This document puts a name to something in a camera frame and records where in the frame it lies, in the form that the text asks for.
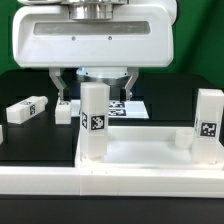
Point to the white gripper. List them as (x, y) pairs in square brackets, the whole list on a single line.
[(94, 33)]

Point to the white desk top tray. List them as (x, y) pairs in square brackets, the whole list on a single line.
[(145, 147)]

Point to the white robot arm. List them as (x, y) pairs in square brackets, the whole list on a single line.
[(101, 73)]

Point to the white left base block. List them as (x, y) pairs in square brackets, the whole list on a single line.
[(63, 112)]

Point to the white front fence bar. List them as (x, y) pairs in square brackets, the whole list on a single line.
[(111, 182)]

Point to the white marker base plate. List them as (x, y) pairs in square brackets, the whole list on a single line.
[(128, 109)]

